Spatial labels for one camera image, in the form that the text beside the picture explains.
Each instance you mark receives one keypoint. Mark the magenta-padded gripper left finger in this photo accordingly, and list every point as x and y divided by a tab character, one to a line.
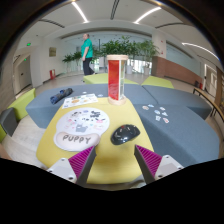
82	161

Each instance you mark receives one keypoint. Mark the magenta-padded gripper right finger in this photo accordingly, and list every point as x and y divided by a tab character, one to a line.
150	161

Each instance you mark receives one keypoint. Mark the black computer mouse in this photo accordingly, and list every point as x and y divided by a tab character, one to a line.
124	134

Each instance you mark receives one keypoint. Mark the white puppy print mouse pad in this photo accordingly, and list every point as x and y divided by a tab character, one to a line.
80	128

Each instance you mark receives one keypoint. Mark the grey sofa module with stickers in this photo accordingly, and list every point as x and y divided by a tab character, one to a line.
186	136

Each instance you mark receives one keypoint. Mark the small stickers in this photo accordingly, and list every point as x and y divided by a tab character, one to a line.
157	112

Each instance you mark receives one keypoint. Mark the white sticker sheet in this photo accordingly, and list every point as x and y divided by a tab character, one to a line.
79	100

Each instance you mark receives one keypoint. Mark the long grey sofa module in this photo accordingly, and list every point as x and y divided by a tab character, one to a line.
43	106

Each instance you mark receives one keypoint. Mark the folded dark blue umbrella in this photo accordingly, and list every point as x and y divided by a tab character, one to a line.
61	95

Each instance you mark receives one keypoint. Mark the yellow-green ottoman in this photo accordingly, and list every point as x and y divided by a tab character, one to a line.
156	81
96	78

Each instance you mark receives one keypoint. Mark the yellow-green seat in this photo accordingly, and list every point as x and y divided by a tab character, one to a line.
21	105

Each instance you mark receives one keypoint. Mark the small dark grey seat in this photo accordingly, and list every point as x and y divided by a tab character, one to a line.
8	121

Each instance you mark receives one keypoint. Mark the wooden bench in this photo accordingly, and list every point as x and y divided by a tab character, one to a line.
208	98

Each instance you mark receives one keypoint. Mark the red display tower wooden ends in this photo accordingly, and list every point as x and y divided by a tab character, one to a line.
114	80

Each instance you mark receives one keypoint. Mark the red fire extinguisher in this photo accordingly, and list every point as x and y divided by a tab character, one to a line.
52	74

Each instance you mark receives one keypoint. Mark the brown wooden counter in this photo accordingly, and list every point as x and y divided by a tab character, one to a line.
176	70

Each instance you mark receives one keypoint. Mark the person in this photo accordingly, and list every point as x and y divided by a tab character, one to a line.
87	50

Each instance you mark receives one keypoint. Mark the potted green plants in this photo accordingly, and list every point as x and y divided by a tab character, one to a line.
120	48

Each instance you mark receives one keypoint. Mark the ceiling light strips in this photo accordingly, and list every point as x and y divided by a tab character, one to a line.
80	11

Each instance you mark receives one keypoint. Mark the brown wall plaque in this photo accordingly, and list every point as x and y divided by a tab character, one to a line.
52	52

